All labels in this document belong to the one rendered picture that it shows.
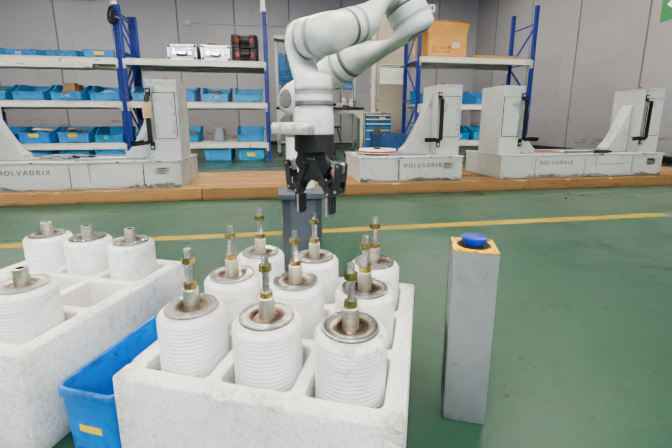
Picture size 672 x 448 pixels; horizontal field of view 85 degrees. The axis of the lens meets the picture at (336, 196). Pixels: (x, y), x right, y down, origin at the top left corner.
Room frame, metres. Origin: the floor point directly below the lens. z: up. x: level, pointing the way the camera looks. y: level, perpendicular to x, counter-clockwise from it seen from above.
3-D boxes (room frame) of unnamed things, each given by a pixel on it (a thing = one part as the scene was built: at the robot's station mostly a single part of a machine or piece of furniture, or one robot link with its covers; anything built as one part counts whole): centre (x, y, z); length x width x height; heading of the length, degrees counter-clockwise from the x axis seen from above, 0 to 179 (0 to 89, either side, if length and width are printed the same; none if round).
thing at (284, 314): (0.47, 0.10, 0.25); 0.08 x 0.08 x 0.01
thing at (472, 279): (0.59, -0.23, 0.16); 0.07 x 0.07 x 0.31; 77
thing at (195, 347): (0.49, 0.21, 0.16); 0.10 x 0.10 x 0.18
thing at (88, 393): (0.62, 0.34, 0.06); 0.30 x 0.11 x 0.12; 166
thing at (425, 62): (5.96, -2.03, 1.10); 1.89 x 0.64 x 2.20; 99
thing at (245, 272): (0.61, 0.18, 0.25); 0.08 x 0.08 x 0.01
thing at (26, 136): (4.94, 3.87, 0.36); 0.50 x 0.38 x 0.21; 10
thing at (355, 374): (0.44, -0.02, 0.16); 0.10 x 0.10 x 0.18
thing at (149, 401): (0.58, 0.07, 0.09); 0.39 x 0.39 x 0.18; 77
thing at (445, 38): (5.88, -1.55, 1.70); 0.72 x 0.58 x 0.50; 103
